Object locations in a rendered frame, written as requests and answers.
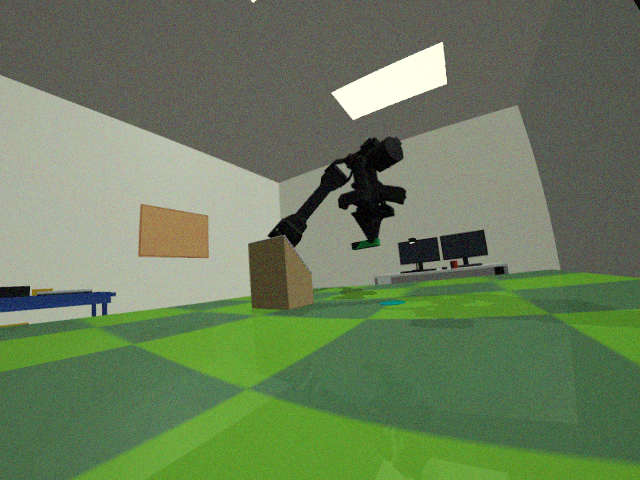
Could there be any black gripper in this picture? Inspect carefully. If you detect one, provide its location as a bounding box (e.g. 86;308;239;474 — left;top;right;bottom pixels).
338;174;394;243

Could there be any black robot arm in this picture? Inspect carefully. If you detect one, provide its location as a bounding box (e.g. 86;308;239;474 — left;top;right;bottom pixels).
267;137;406;248

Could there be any dark green rectangular post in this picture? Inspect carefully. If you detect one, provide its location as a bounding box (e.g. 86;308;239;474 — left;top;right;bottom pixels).
351;238;380;250

